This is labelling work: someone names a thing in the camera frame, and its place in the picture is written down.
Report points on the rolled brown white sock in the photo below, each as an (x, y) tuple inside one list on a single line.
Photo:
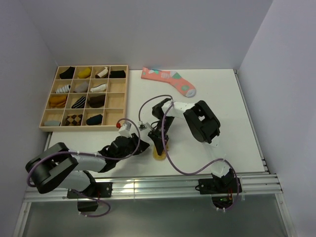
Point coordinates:
[(102, 74)]

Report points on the rolled black white striped sock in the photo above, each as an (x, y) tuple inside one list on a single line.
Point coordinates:
[(80, 103)]

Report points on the wooden compartment tray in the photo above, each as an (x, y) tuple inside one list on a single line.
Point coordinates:
[(113, 109)]

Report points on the tan yellow sock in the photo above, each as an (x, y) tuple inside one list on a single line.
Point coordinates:
[(156, 156)]

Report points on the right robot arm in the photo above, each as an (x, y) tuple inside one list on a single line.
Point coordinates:
[(203, 125)]

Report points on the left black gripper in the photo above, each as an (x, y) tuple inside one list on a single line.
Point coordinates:
[(143, 146)]

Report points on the rolled dark brown sock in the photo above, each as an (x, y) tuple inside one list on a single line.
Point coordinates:
[(97, 101)]

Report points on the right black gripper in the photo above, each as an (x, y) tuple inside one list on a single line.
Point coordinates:
[(157, 138)]

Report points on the rolled light blue sock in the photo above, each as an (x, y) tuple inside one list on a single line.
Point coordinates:
[(52, 123)]

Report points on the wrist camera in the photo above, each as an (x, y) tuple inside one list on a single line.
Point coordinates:
[(124, 129), (143, 125)]

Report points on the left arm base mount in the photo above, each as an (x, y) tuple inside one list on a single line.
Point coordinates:
[(89, 200)]

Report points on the pink patterned sock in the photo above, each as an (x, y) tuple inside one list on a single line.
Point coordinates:
[(172, 78)]

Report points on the rolled orange sock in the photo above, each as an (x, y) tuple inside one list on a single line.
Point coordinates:
[(58, 101)]

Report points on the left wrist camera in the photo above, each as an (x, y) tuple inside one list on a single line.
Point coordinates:
[(124, 129)]

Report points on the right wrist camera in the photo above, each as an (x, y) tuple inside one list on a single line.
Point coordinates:
[(143, 125)]

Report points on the rolled mustard yellow sock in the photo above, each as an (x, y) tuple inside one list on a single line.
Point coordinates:
[(84, 73)]

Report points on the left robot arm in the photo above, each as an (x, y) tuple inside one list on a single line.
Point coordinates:
[(59, 167)]

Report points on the rolled grey sock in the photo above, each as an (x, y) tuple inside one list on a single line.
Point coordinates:
[(82, 88)]

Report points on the rolled brown argyle sock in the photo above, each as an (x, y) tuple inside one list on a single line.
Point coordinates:
[(73, 120)]

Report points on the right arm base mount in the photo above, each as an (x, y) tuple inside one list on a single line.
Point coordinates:
[(225, 187)]

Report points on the rolled navy sock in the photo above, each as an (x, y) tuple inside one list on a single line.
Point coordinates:
[(94, 120)]

